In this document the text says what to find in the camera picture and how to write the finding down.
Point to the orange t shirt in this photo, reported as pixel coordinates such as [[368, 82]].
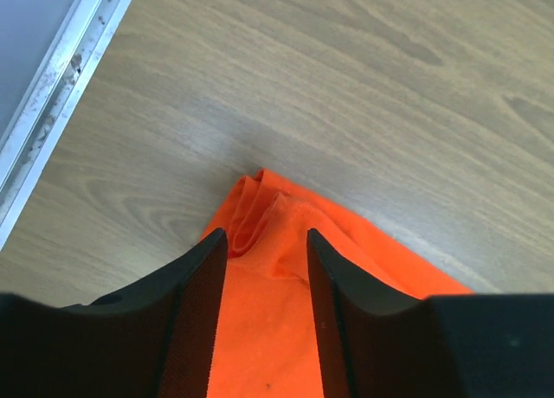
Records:
[[265, 341]]

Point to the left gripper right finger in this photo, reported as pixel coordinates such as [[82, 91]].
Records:
[[375, 341]]

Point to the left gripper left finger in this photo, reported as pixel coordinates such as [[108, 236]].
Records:
[[152, 338]]

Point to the aluminium table edge rail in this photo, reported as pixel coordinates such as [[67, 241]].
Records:
[[50, 50]]

